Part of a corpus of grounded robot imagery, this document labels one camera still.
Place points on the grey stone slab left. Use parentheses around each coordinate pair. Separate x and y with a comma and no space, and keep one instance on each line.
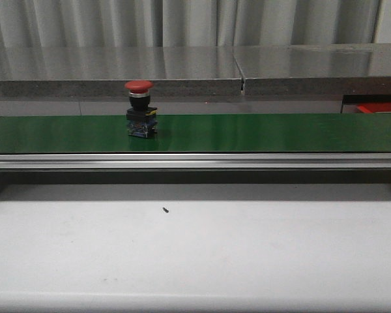
(102,72)

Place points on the grey stone slab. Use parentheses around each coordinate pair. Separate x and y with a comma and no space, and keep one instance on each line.
(102,72)
(334,69)

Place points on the green conveyor belt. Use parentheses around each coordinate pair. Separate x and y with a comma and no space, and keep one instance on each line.
(222,133)

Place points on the grey stone slab right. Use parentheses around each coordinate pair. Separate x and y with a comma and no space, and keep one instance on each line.
(334,69)

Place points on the red plastic tray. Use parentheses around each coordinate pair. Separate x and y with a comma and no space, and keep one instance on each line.
(375,107)

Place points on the red mushroom push button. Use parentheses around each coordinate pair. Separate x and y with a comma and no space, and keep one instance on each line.
(141,117)

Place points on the aluminium conveyor frame rail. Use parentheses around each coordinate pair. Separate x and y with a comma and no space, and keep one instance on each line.
(194,161)

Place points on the grey curtain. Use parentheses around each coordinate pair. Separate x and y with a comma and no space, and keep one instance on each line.
(192,23)

